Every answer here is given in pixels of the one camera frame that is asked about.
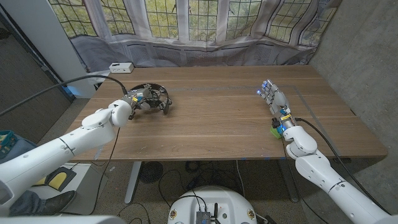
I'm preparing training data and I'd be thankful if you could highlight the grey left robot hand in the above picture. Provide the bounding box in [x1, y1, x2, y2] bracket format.
[123, 87, 155, 113]

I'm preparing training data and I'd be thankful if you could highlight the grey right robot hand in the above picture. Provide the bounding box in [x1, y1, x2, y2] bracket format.
[256, 78, 292, 118]

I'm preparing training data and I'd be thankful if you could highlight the black half-moon tambourine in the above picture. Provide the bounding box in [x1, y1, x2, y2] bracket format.
[127, 82, 173, 121]

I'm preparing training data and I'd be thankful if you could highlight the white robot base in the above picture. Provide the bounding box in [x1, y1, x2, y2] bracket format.
[167, 185, 259, 224]

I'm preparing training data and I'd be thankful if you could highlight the white power box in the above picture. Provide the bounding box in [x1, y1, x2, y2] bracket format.
[108, 62, 135, 74]

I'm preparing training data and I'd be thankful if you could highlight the small blue object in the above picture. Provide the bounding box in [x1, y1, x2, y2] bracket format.
[61, 85, 78, 98]

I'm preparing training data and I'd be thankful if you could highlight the round black floor fan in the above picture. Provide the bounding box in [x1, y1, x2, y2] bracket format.
[138, 161, 164, 185]

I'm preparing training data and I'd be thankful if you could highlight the white table leg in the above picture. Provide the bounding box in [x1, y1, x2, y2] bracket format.
[124, 161, 143, 205]

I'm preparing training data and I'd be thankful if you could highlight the grey table leg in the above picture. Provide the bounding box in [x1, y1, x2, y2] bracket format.
[277, 159, 301, 203]

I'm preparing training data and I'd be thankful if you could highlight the printed window backdrop cloth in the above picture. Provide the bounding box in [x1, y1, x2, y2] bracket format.
[48, 0, 343, 74]

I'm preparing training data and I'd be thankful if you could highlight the white pedal platform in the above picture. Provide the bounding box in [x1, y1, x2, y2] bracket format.
[29, 161, 109, 216]

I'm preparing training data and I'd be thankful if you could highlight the yellow foot pedal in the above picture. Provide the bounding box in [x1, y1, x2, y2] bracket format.
[32, 176, 48, 188]
[45, 166, 77, 192]

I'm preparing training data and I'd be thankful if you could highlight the blue upholstered seat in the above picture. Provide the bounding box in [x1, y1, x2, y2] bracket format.
[0, 133, 39, 166]

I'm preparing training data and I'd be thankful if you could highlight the black shoe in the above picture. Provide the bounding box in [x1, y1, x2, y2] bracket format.
[37, 190, 77, 216]

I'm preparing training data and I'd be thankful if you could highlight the grey computer module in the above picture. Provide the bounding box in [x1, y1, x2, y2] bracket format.
[195, 210, 213, 224]

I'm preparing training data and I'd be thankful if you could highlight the teal basket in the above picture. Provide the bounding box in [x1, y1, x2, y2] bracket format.
[0, 129, 17, 160]

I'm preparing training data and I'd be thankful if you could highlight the blue jeans leg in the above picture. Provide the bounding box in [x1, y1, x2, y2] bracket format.
[8, 190, 47, 217]

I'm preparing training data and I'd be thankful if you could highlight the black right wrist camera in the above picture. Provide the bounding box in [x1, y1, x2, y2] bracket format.
[271, 118, 284, 135]

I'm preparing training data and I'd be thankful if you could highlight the thin black hanging cable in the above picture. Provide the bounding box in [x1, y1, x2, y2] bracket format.
[89, 126, 121, 216]

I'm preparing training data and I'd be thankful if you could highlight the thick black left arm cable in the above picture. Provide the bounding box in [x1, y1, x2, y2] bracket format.
[0, 74, 129, 118]

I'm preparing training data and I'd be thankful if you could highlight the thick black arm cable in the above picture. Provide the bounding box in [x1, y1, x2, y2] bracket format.
[0, 74, 129, 118]
[294, 117, 392, 216]

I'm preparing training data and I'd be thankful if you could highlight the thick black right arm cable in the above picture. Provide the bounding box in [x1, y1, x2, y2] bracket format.
[294, 117, 392, 216]

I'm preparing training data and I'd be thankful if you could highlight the white floor cable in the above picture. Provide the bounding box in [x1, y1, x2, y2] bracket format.
[235, 159, 247, 199]

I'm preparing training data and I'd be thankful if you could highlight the black floor cable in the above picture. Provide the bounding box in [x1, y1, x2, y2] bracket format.
[157, 169, 200, 208]

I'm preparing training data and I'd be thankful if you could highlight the white wall pillar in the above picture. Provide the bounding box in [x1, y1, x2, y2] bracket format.
[0, 0, 96, 99]

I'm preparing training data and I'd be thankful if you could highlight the perforated acoustic wall panel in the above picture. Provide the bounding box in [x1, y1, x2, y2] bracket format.
[0, 14, 75, 144]

